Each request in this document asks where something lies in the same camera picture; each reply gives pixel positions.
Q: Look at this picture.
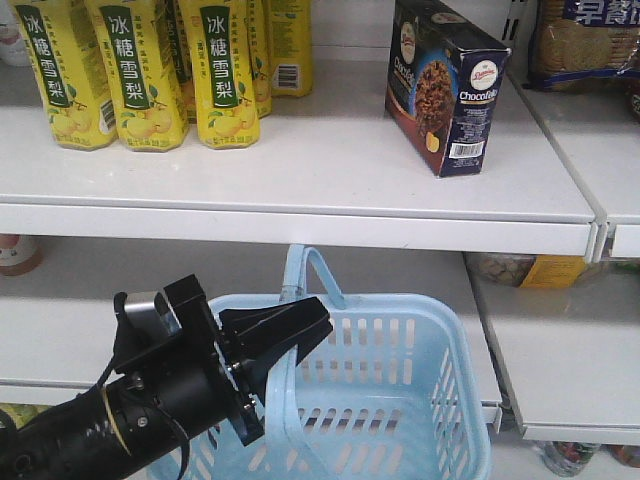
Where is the breakfast biscuit bag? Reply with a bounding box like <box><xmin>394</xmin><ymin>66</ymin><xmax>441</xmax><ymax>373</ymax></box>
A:
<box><xmin>528</xmin><ymin>0</ymin><xmax>639</xmax><ymax>92</ymax></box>

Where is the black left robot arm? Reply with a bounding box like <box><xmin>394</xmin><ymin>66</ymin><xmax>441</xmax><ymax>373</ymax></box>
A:
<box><xmin>1</xmin><ymin>275</ymin><xmax>332</xmax><ymax>479</ymax></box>

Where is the yellow pear drink bottle left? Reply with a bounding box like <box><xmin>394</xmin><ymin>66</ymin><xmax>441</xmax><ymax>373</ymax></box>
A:
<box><xmin>9</xmin><ymin>1</ymin><xmax>117</xmax><ymax>151</ymax></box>

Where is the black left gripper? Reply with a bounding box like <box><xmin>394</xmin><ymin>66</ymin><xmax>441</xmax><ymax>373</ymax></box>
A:
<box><xmin>112</xmin><ymin>275</ymin><xmax>333</xmax><ymax>447</ymax></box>

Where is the yellow biscuit package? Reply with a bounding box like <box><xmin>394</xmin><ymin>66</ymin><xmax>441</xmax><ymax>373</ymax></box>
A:
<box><xmin>519</xmin><ymin>255</ymin><xmax>587</xmax><ymax>289</ymax></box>

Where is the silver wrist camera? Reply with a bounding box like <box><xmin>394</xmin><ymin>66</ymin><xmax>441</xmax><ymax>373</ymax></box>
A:
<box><xmin>124</xmin><ymin>292</ymin><xmax>180</xmax><ymax>342</ymax></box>

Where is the yellow pear drink bottle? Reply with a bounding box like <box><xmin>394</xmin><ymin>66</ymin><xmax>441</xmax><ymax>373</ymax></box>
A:
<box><xmin>179</xmin><ymin>0</ymin><xmax>260</xmax><ymax>150</ymax></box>
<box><xmin>9</xmin><ymin>1</ymin><xmax>117</xmax><ymax>151</ymax></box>
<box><xmin>267</xmin><ymin>0</ymin><xmax>313</xmax><ymax>97</ymax></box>
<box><xmin>84</xmin><ymin>1</ymin><xmax>189</xmax><ymax>152</ymax></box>

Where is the dark blue cookie box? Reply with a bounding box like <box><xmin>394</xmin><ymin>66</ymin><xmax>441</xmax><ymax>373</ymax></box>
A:
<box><xmin>385</xmin><ymin>1</ymin><xmax>511</xmax><ymax>178</ymax></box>

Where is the yellow pear drink bottle middle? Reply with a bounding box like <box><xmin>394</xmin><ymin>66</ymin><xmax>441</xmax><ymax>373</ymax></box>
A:
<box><xmin>84</xmin><ymin>1</ymin><xmax>189</xmax><ymax>152</ymax></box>

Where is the yellow pear drink bottle back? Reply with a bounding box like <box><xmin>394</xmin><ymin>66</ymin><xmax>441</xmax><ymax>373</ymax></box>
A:
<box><xmin>267</xmin><ymin>0</ymin><xmax>313</xmax><ymax>97</ymax></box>

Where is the yellow pear drink bottle right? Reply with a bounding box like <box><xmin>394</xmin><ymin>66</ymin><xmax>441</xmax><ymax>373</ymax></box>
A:
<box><xmin>179</xmin><ymin>0</ymin><xmax>260</xmax><ymax>150</ymax></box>

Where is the light blue shopping basket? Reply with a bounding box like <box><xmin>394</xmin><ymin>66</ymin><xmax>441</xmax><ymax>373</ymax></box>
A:
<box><xmin>146</xmin><ymin>245</ymin><xmax>491</xmax><ymax>479</ymax></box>

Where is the white store shelving unit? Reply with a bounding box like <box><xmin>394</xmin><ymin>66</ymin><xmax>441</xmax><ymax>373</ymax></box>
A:
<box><xmin>1</xmin><ymin>1</ymin><xmax>639</xmax><ymax>443</ymax></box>

